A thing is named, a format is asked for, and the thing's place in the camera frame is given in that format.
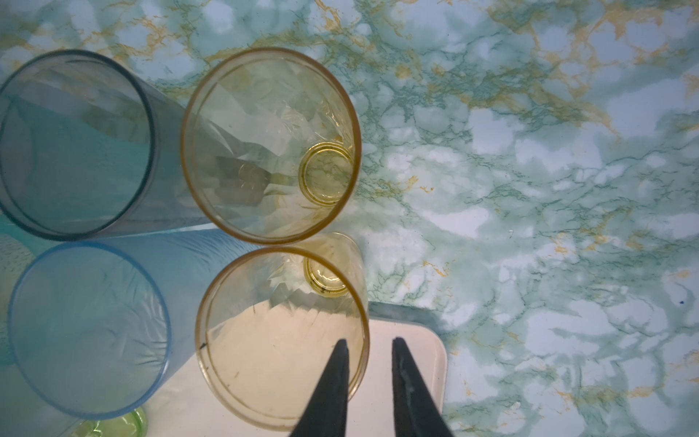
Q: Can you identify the yellow tall glass front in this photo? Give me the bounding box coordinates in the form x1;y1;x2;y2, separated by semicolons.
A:
195;232;371;431

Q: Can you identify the yellow tall glass rear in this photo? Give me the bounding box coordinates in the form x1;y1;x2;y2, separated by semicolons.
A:
180;47;362;245

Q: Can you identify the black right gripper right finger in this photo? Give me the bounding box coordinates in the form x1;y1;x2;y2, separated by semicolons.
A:
391;337;453;437

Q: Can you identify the grey tall glass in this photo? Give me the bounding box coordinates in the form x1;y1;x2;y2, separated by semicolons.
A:
1;49;207;241

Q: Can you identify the pink rectangular tray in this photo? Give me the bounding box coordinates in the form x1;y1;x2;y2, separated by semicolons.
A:
145;319;447;436

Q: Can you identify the green tall glass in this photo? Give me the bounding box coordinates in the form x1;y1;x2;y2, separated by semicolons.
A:
71;407;149;437

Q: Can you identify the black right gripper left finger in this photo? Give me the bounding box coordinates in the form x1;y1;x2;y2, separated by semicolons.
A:
289;340;350;437

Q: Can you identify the yellow tall glass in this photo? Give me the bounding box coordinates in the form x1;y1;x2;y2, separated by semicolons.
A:
195;232;371;431
180;47;362;245

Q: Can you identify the blue tall dimpled cup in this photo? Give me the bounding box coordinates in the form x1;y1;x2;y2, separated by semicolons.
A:
8;229;254;420

